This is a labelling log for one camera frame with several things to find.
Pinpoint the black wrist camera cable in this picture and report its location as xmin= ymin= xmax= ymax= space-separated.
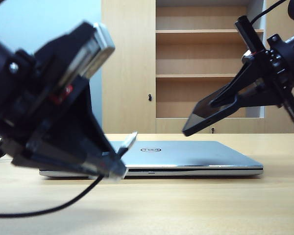
xmin=248 ymin=0 xmax=286 ymax=25

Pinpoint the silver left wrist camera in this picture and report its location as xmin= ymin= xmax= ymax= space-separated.
xmin=61 ymin=23 xmax=116 ymax=79

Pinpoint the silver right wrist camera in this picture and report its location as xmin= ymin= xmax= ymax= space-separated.
xmin=242 ymin=50 xmax=255 ymax=62

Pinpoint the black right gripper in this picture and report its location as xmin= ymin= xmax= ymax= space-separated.
xmin=209 ymin=15 xmax=294 ymax=130

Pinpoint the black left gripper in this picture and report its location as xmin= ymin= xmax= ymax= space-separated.
xmin=0 ymin=21 xmax=126 ymax=181

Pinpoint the black braided charging cable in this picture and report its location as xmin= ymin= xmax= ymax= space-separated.
xmin=0 ymin=131 xmax=139 ymax=218

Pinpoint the black smartphone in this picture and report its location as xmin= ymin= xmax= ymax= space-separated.
xmin=182 ymin=84 xmax=236 ymax=137

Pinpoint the light wooden shelf cabinet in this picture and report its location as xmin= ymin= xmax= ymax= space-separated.
xmin=100 ymin=0 xmax=294 ymax=135

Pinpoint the silver Dell laptop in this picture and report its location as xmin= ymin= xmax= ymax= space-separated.
xmin=39 ymin=141 xmax=264 ymax=178

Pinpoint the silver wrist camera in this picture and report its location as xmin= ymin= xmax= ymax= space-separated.
xmin=61 ymin=23 xmax=116 ymax=79
xmin=242 ymin=50 xmax=255 ymax=62

